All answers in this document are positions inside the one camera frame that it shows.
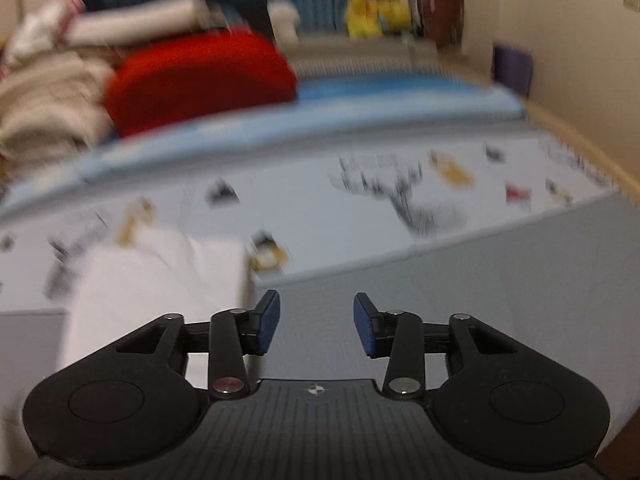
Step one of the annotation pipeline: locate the white folded bedding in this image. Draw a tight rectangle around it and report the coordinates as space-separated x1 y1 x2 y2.
65 0 211 46

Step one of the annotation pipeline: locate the dark red pillow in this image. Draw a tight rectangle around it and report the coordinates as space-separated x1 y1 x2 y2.
422 0 466 48

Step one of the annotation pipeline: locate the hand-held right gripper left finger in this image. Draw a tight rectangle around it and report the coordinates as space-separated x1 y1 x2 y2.
117 289 281 402

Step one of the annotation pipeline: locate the white and pink cloth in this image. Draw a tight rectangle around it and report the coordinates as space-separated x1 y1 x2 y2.
5 0 86 68

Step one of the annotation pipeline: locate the wooden bed frame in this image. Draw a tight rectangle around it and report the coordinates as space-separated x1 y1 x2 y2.
522 97 640 196

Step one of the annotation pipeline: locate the white shirt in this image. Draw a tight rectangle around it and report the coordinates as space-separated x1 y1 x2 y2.
55 237 258 396

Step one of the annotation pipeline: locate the light blue blanket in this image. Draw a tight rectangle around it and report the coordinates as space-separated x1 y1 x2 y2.
0 77 526 221

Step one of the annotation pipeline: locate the cream folded blanket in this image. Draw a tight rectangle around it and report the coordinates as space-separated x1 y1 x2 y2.
0 100 116 166
0 52 118 111

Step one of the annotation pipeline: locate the purple box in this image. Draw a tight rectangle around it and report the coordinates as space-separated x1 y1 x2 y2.
492 44 535 98

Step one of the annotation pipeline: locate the window sill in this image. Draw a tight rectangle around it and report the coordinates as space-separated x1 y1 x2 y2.
295 35 441 61

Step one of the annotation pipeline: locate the red folded blanket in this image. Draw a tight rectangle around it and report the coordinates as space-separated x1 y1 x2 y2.
104 30 300 138

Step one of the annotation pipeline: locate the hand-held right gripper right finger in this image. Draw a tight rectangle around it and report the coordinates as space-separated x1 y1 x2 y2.
353 292 521 401

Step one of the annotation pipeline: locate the yellow plush toy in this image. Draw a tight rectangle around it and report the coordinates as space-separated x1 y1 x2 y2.
346 0 383 40
377 0 413 31

